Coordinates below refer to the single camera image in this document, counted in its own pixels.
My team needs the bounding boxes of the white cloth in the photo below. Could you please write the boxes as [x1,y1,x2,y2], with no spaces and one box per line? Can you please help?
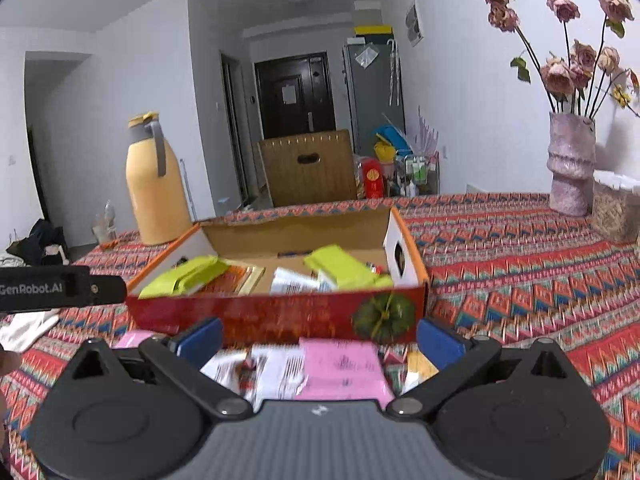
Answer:
[0,309,60,353]

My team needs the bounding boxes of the grey refrigerator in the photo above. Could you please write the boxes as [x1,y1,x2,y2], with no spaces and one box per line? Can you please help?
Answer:
[342,44,405,156]

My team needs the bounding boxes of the red gift box on floor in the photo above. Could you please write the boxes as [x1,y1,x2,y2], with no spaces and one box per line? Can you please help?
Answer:
[361,157,386,200]

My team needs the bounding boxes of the pumpkin seed oat crisp packet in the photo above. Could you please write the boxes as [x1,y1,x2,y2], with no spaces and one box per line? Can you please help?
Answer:
[401,350,438,393]

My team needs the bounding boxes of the patterned red tablecloth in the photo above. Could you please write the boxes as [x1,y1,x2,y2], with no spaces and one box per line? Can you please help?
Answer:
[1,193,639,479]

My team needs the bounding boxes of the pink snack packet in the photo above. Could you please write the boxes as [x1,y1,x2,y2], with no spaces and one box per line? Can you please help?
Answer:
[295,339,394,408]

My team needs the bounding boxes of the wire rack with bottles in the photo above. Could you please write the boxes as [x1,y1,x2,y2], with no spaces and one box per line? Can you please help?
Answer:
[395,152,440,197]

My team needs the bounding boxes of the clear drinking glass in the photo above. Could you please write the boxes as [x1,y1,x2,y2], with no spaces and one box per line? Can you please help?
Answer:
[91,200,118,249]

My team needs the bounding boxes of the lime green snack packet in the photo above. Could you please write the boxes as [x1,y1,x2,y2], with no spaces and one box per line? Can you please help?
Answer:
[304,245,394,290]
[138,255,229,299]

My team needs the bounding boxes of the white orange snack packet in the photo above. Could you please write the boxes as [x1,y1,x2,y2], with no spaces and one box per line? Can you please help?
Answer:
[200,344,306,412]

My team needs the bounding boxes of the yellow thermos jug grey handle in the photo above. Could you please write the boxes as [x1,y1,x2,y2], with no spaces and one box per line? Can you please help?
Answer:
[126,112,193,246]

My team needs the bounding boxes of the brown cardboard box with handle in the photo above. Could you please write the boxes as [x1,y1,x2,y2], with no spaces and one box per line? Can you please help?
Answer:
[258,129,357,207]

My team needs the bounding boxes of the woven tissue box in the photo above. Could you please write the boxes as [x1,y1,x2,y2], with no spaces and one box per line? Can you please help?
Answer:
[591,170,640,243]

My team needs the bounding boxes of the yellow box atop refrigerator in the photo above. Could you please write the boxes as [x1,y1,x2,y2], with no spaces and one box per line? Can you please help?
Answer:
[354,25,394,36]

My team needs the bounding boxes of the dried pink rose bouquet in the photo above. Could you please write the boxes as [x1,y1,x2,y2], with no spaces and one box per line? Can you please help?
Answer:
[484,0,639,120]

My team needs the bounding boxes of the dark brown entrance door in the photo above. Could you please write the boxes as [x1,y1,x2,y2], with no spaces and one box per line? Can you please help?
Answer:
[255,52,336,140]

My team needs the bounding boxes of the person's left hand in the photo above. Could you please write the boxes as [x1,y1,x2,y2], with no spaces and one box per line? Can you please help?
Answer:
[0,349,22,444]

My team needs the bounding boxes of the wall electrical panel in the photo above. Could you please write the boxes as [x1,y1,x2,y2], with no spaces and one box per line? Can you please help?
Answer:
[405,0,424,47]

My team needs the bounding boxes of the pink ceramic vase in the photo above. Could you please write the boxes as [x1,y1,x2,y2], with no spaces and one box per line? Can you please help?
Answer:
[547,112,596,217]

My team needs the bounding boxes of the red orange cardboard snack box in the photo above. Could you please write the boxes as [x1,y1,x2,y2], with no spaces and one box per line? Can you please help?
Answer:
[126,200,431,346]

